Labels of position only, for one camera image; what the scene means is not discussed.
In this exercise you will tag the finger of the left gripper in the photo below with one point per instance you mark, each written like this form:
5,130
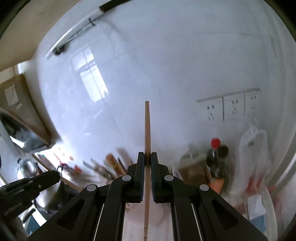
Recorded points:
33,185

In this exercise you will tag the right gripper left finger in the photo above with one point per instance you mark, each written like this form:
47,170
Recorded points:
96,213

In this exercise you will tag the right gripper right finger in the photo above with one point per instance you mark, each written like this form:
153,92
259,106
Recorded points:
199,213

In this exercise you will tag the wooden chopstick group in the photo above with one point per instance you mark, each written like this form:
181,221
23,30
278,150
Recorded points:
48,168

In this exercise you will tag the steel kettle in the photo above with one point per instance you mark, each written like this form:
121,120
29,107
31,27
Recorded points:
26,168

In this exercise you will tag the pink utensil holder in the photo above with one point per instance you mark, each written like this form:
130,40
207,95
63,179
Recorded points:
160,224

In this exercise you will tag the clear seasoning tray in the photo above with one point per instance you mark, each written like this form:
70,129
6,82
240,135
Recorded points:
191,169

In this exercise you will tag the white folded paper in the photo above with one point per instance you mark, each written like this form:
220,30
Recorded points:
255,207

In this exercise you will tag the blue cloth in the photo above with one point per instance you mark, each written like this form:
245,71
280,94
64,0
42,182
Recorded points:
259,223

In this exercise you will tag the clear plastic bag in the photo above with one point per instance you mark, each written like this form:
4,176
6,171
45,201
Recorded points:
252,164

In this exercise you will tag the soy sauce bottle red cap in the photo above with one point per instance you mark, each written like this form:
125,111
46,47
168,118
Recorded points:
213,161

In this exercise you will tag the range hood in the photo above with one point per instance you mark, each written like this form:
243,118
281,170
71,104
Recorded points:
20,117

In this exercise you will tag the left wall socket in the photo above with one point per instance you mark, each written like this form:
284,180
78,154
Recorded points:
210,110

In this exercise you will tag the wall socket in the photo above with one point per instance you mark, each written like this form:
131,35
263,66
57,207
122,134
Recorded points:
233,106
210,110
251,101

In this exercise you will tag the middle wall socket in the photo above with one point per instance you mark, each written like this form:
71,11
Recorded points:
233,106

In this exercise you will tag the right wall socket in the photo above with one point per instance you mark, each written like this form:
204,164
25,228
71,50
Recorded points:
251,101

